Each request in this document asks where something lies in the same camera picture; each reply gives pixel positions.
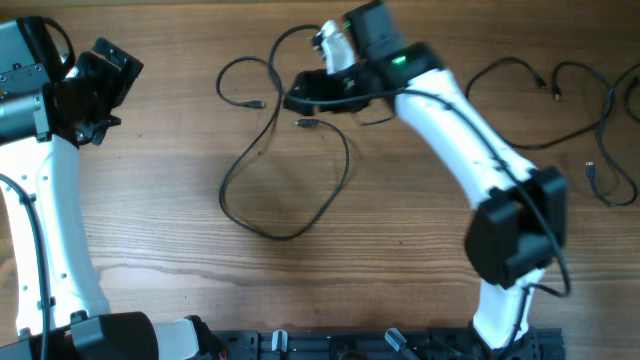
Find black USB cable bundle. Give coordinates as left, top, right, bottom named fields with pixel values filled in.
left=215, top=55, right=351, bottom=242

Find black cable with gold plug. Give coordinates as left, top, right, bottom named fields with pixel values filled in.
left=464, top=56, right=616, bottom=151

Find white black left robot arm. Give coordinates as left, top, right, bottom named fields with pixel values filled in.
left=1, top=16, right=200, bottom=359

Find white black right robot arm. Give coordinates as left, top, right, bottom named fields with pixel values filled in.
left=285, top=1, right=568, bottom=358

